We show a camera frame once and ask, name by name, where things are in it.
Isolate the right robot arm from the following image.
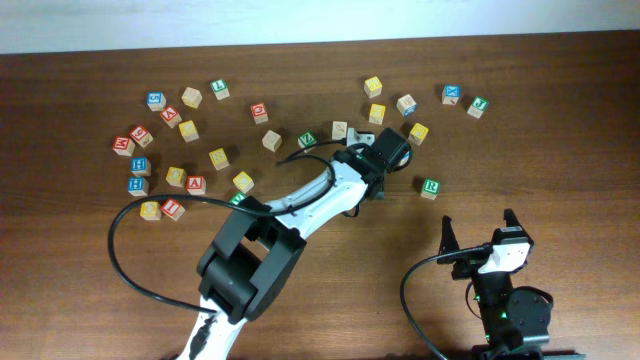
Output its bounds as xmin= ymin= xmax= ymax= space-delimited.
xmin=437 ymin=209 xmax=553 ymax=359

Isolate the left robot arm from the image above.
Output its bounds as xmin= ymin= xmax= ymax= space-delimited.
xmin=179 ymin=128 xmax=412 ymax=359

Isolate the blue L block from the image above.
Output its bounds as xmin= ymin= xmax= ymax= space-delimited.
xmin=397 ymin=152 xmax=412 ymax=170

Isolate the wood block blue D side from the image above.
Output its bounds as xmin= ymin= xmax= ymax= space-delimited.
xmin=396 ymin=94 xmax=417 ymax=117

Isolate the green R block right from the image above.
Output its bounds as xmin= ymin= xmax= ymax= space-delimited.
xmin=420 ymin=178 xmax=440 ymax=200

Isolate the plain wood block picture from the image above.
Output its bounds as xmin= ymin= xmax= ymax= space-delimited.
xmin=331 ymin=121 xmax=348 ymax=140

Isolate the yellow block top right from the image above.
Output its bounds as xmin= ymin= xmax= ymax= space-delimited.
xmin=364 ymin=76 xmax=383 ymax=98

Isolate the blue X block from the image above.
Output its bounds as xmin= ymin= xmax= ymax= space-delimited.
xmin=441 ymin=84 xmax=461 ymax=105

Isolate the green Z block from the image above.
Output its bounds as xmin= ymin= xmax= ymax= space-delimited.
xmin=298 ymin=131 xmax=317 ymax=153

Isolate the green J block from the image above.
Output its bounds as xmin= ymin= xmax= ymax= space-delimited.
xmin=467 ymin=96 xmax=489 ymax=119

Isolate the plain wood block centre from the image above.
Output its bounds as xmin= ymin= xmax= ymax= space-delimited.
xmin=262 ymin=130 xmax=282 ymax=152

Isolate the red G block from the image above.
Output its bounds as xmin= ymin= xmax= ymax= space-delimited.
xmin=250 ymin=103 xmax=268 ymax=124

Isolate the yellow Q block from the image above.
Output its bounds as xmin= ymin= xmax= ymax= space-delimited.
xmin=233 ymin=171 xmax=254 ymax=194

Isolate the green V block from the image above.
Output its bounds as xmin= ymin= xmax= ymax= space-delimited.
xmin=230 ymin=192 xmax=246 ymax=205

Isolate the green L block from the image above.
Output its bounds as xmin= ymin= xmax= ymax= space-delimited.
xmin=210 ymin=79 xmax=230 ymax=100

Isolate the red A block lower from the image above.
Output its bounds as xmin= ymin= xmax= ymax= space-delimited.
xmin=186 ymin=175 xmax=206 ymax=195

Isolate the red a block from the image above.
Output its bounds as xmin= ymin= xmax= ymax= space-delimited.
xmin=160 ymin=106 xmax=182 ymax=128
xmin=186 ymin=175 xmax=206 ymax=195

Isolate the yellow block upper left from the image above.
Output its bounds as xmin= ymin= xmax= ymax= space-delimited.
xmin=179 ymin=120 xmax=199 ymax=142

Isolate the plain wood yellow-sided block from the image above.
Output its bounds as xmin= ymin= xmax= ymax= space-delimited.
xmin=181 ymin=87 xmax=203 ymax=109

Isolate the yellow O block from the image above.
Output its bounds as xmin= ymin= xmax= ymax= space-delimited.
xmin=165 ymin=167 xmax=188 ymax=187

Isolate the red A block upper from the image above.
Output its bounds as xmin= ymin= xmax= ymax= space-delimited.
xmin=160 ymin=106 xmax=182 ymax=128

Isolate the red I block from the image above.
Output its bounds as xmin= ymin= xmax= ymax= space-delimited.
xmin=161 ymin=198 xmax=186 ymax=221

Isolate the blue S block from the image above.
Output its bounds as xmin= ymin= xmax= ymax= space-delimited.
xmin=146 ymin=91 xmax=166 ymax=112

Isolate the yellow C block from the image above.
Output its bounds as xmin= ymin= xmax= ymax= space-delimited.
xmin=140 ymin=201 xmax=162 ymax=221

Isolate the blue H block upper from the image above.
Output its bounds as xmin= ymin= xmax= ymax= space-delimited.
xmin=131 ymin=157 xmax=151 ymax=177

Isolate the blue h block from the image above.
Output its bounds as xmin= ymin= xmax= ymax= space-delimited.
xmin=131 ymin=157 xmax=151 ymax=177
xmin=127 ymin=177 xmax=149 ymax=197

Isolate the red 9 block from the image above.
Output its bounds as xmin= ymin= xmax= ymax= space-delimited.
xmin=130 ymin=126 xmax=153 ymax=148

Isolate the blue H block lower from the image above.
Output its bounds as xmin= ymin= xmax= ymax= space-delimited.
xmin=127 ymin=177 xmax=149 ymax=197

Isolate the red M block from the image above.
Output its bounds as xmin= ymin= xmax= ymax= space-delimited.
xmin=112 ymin=136 xmax=135 ymax=157

